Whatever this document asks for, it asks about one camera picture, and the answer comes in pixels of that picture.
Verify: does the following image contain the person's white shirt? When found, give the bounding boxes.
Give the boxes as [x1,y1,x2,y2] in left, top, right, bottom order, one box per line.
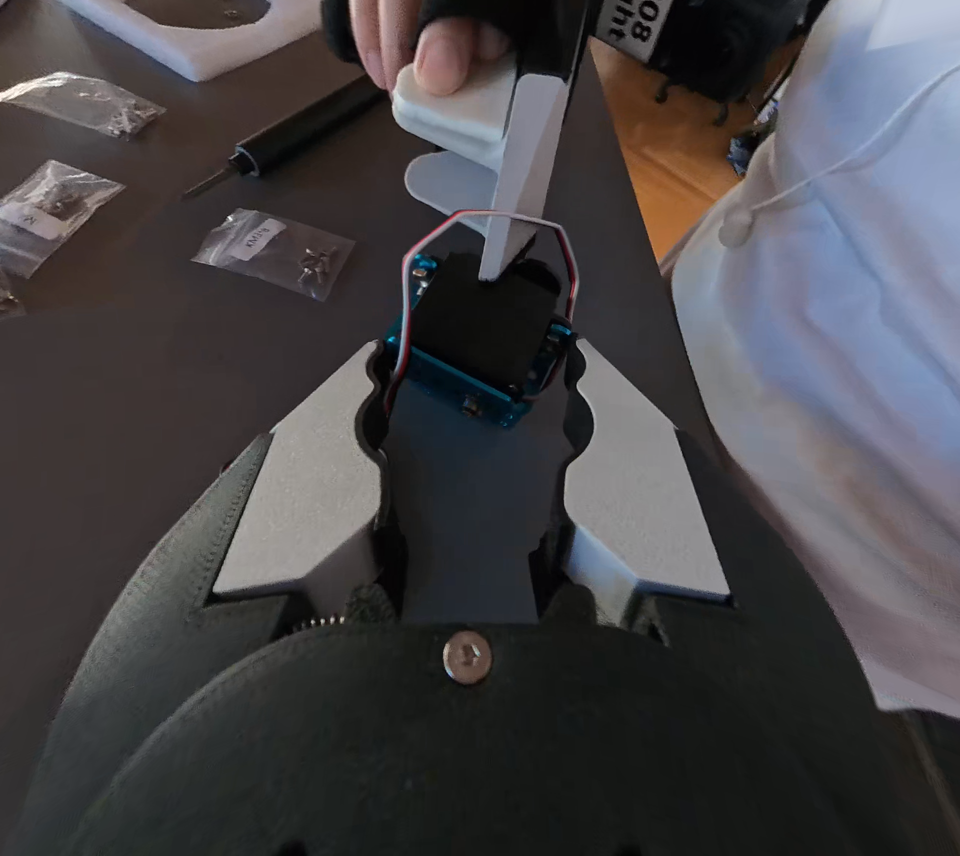
[671,0,960,716]

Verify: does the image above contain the black servo with blue bracket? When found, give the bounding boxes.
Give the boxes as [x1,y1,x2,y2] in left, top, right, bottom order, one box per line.
[384,252,580,430]

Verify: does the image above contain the clear plastic screw bag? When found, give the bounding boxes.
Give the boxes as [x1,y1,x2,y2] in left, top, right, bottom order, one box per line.
[0,71,167,142]

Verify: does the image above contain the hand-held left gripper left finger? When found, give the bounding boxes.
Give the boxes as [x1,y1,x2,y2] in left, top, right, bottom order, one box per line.
[212,339,410,606]

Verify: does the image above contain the long clear screw bag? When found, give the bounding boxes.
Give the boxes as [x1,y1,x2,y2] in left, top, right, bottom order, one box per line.
[0,160,126,281]

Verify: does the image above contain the dark desk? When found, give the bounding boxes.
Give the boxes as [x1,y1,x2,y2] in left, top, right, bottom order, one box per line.
[0,0,721,760]

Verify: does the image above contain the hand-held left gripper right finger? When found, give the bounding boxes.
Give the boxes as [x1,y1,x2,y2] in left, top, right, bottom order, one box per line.
[532,336,734,608]

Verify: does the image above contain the white earbud cable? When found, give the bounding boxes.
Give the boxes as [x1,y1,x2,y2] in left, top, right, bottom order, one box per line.
[750,65,960,221]

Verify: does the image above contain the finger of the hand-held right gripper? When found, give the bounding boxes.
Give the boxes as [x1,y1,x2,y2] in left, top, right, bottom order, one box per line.
[478,72,577,285]

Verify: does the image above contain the clear screw bag white label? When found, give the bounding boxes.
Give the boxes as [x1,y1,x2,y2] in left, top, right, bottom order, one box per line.
[192,209,357,303]

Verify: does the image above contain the black screwdriver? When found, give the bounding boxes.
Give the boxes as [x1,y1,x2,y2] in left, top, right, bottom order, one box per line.
[183,76,385,199]

